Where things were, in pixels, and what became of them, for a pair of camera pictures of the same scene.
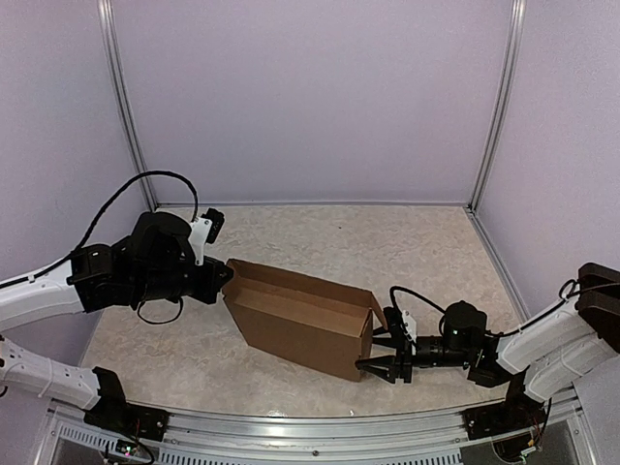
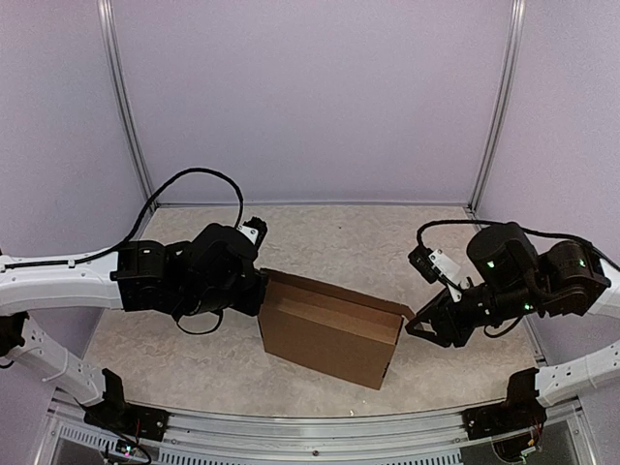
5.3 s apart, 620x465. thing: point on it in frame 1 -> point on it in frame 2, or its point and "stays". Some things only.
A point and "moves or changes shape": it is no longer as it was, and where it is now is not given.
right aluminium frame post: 518,15 stays
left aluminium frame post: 111,34 stays
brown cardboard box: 323,325 moves or changes shape
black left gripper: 214,282 -> 252,303
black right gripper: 402,359 -> 451,330
